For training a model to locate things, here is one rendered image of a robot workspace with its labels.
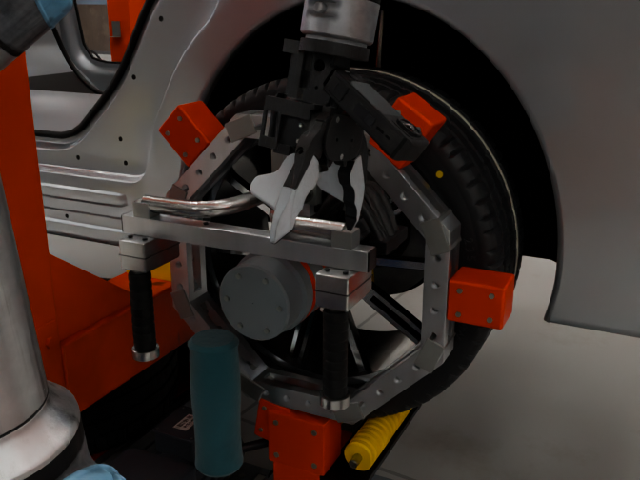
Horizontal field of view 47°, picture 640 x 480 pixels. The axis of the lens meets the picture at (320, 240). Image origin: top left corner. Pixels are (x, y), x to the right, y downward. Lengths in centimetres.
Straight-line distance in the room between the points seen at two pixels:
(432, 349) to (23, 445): 87
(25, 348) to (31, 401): 3
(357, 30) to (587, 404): 213
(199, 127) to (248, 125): 11
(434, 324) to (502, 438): 127
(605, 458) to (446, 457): 47
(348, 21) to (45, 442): 47
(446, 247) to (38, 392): 80
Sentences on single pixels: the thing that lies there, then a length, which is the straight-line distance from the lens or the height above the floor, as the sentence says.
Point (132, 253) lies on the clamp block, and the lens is 117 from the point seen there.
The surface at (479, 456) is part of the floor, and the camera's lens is 235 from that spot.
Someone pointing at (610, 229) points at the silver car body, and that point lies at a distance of 134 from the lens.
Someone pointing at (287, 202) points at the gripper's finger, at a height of 112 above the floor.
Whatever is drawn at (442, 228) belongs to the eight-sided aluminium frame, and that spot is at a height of 97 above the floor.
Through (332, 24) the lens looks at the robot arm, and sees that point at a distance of 73.
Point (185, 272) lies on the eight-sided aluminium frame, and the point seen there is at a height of 81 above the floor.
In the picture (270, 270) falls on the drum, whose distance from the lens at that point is 114.
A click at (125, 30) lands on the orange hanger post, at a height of 113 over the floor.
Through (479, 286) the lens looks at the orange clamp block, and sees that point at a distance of 117.
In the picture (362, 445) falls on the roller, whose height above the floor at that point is 54.
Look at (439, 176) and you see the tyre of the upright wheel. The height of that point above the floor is 103.
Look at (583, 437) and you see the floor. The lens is 253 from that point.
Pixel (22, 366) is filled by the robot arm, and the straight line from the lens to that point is 45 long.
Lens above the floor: 130
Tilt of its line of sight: 18 degrees down
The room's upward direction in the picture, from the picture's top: straight up
